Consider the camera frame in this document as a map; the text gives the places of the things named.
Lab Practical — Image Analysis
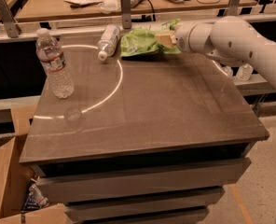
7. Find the cardboard box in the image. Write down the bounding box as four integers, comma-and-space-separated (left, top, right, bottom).
0, 105, 73, 224

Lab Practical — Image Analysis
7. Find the small clear sanitizer bottle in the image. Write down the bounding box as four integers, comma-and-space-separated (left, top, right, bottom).
236, 63, 254, 81

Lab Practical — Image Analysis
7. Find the black cable on desk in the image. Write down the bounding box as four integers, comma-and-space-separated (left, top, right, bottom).
140, 0, 157, 22

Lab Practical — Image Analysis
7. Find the metal rail bracket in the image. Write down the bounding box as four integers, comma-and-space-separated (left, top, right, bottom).
0, 0, 21, 38
120, 0, 131, 29
225, 0, 240, 16

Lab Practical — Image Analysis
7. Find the crumpled bag in box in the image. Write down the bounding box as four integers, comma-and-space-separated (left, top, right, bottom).
22, 178, 49, 211

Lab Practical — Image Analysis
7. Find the metal rail bracket middle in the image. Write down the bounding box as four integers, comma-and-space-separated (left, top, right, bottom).
120, 0, 131, 29

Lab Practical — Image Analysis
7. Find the upright clear water bottle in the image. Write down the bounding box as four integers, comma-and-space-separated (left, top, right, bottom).
36, 28, 74, 99

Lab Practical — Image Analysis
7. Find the metal rail bracket right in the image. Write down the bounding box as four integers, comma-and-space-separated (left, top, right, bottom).
225, 0, 240, 16

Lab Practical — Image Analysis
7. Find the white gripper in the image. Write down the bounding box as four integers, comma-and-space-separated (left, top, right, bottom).
156, 22, 207, 52

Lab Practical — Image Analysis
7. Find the metal rail bracket left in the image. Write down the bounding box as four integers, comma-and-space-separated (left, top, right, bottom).
0, 0, 21, 38

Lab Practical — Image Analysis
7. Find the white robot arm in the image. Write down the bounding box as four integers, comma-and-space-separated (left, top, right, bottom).
172, 16, 276, 224

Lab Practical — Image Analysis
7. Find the grey drawer cabinet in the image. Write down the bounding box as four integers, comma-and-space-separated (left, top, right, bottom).
20, 33, 268, 224

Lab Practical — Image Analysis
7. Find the green rice chip bag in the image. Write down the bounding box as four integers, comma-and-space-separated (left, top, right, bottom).
120, 19, 180, 58

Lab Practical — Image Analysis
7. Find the wooden desk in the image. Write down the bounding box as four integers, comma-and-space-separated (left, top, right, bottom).
15, 0, 258, 24

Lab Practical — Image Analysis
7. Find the lying blue plastic bottle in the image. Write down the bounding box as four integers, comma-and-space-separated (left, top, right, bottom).
98, 24, 120, 61

